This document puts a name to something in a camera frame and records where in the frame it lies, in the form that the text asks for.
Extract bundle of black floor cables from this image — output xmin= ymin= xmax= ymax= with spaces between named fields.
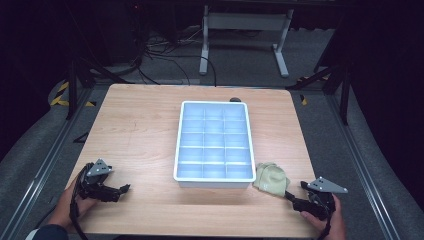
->
xmin=132 ymin=28 xmax=218 ymax=88

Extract beige socks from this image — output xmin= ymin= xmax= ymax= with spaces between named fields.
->
xmin=252 ymin=161 xmax=291 ymax=198

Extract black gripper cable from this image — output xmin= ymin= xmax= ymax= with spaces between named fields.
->
xmin=68 ymin=162 xmax=95 ymax=240
xmin=318 ymin=215 xmax=335 ymax=240

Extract person's right hand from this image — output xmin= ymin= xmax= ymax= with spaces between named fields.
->
xmin=299 ymin=194 xmax=348 ymax=240

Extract person's left hand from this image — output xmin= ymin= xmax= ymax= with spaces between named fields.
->
xmin=49 ymin=179 xmax=98 ymax=229

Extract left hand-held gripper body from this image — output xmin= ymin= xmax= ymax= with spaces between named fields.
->
xmin=75 ymin=158 xmax=114 ymax=202

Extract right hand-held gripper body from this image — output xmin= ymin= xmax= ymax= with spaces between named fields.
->
xmin=292 ymin=176 xmax=349 ymax=222

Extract black metal stand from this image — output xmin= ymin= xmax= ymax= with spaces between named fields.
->
xmin=285 ymin=61 xmax=353 ymax=127
xmin=65 ymin=57 xmax=129 ymax=121

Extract white compartment organizer box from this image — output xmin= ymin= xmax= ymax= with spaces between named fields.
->
xmin=172 ymin=100 xmax=257 ymax=190

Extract white metal stand frame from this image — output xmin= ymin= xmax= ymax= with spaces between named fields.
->
xmin=198 ymin=4 xmax=295 ymax=79

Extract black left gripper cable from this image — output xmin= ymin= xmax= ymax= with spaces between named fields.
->
xmin=68 ymin=162 xmax=95 ymax=240

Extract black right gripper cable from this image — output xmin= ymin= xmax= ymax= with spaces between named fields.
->
xmin=318 ymin=215 xmax=335 ymax=240

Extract black triangular bracket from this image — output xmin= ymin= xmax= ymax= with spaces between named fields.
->
xmin=72 ymin=131 xmax=91 ymax=144

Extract aluminium floor rail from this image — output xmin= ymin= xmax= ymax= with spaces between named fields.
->
xmin=326 ymin=93 xmax=403 ymax=240
xmin=0 ymin=84 xmax=98 ymax=240

